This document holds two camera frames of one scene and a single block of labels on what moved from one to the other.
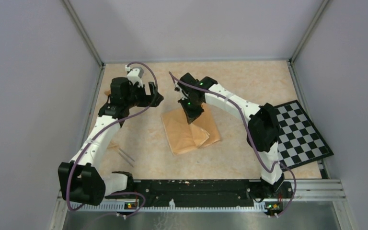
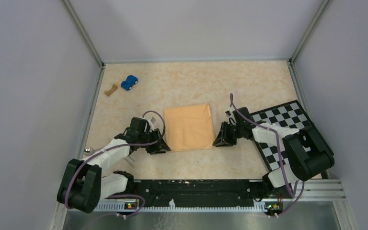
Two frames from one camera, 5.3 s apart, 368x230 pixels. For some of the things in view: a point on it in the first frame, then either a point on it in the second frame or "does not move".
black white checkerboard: [300, 142] does not move
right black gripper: [191, 116] → [223, 139]
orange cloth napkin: [182, 136] does not move
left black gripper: [146, 98] → [159, 147]
